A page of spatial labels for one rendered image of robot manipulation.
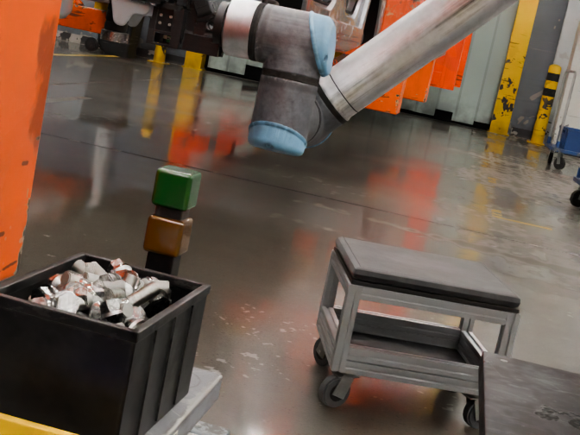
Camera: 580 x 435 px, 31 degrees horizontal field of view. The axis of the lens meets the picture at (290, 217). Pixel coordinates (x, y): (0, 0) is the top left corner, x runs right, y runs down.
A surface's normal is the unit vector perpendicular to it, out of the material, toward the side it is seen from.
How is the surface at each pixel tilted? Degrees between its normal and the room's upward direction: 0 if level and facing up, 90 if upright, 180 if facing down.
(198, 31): 90
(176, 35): 90
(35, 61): 90
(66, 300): 69
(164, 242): 90
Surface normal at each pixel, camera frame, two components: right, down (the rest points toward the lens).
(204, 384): 0.20, -0.96
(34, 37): 0.96, 0.22
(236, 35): -0.25, 0.40
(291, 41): -0.21, 0.08
